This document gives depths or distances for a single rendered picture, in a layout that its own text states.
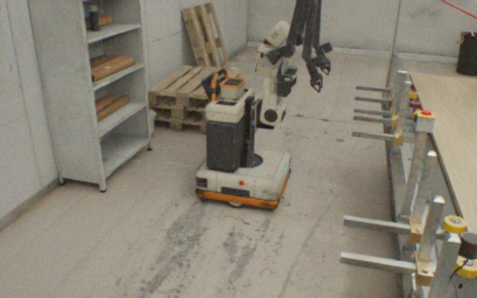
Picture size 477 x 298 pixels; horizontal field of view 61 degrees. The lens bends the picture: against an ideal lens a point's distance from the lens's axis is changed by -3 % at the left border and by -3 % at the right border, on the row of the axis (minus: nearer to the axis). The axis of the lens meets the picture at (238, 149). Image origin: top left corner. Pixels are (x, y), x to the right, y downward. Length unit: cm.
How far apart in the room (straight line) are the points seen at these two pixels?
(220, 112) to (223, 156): 34
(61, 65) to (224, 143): 135
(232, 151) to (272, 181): 37
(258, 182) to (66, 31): 178
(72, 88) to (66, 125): 33
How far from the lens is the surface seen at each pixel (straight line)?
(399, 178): 247
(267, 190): 315
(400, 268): 156
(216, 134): 310
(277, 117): 311
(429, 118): 187
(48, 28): 340
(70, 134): 358
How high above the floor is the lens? 180
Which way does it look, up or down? 25 degrees down
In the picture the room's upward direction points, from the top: 1 degrees clockwise
